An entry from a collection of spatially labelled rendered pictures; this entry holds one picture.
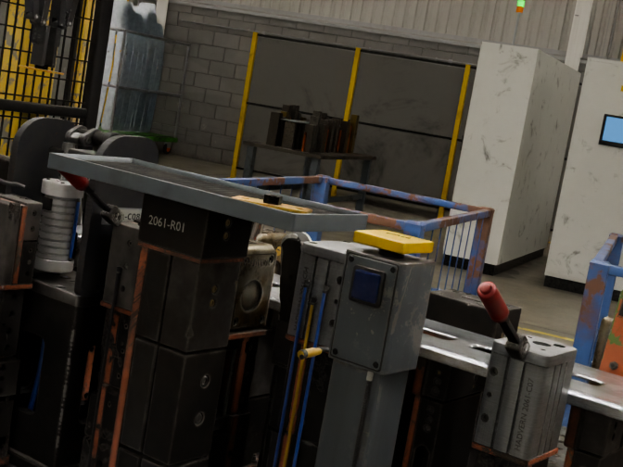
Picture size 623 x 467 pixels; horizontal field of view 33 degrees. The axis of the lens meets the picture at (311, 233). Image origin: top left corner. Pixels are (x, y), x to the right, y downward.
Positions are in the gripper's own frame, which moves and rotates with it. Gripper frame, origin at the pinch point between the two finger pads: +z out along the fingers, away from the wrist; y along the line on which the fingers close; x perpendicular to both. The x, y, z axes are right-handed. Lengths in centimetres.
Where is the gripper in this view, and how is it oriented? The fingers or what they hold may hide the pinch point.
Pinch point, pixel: (44, 45)
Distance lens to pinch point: 193.2
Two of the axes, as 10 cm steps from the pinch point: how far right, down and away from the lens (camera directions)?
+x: -8.0, -2.1, 5.6
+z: -1.7, 9.8, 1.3
